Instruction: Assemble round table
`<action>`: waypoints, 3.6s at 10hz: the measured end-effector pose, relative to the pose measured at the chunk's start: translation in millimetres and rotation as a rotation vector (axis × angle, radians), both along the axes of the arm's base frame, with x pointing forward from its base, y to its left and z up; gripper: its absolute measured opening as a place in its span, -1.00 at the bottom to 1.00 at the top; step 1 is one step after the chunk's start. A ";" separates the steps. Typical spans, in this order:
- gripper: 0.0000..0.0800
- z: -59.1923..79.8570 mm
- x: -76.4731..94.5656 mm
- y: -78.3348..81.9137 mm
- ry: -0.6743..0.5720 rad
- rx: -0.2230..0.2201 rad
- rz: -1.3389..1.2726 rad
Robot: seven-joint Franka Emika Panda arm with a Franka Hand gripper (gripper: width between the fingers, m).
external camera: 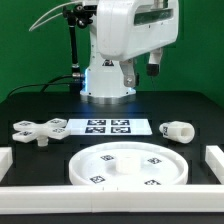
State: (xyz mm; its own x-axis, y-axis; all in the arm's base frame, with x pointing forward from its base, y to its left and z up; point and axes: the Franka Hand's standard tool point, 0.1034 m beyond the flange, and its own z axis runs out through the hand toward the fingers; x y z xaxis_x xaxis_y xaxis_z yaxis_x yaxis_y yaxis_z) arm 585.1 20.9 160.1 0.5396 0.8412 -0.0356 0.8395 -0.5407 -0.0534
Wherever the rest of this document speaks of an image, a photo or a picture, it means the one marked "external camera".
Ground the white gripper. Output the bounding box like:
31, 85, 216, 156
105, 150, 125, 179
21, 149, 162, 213
97, 0, 179, 88

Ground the white round table top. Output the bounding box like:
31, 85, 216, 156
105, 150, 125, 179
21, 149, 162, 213
69, 142, 189, 186

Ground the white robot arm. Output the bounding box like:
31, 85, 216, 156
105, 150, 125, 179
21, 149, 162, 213
81, 0, 179, 104

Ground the white marker sheet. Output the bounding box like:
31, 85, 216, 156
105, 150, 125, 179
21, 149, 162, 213
66, 119, 152, 136

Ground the white right fence bar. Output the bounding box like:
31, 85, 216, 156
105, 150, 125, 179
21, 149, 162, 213
205, 145, 224, 185

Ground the white fence bar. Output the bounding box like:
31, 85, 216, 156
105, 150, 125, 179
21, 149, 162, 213
205, 145, 224, 185
0, 147, 13, 182
0, 185, 224, 214

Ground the white cross-shaped table base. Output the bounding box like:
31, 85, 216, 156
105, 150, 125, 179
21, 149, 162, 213
12, 118, 71, 147

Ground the white front fence bar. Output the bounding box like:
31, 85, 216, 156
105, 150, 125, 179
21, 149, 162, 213
0, 185, 224, 214

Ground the white left fence bar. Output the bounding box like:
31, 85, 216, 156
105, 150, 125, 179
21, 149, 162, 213
0, 147, 13, 182

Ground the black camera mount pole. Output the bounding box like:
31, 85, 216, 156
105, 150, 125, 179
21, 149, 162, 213
63, 4, 93, 82

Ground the black cable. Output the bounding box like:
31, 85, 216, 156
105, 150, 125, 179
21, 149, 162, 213
6, 74, 84, 99

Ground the white cable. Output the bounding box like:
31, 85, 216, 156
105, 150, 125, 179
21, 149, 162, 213
28, 0, 85, 32

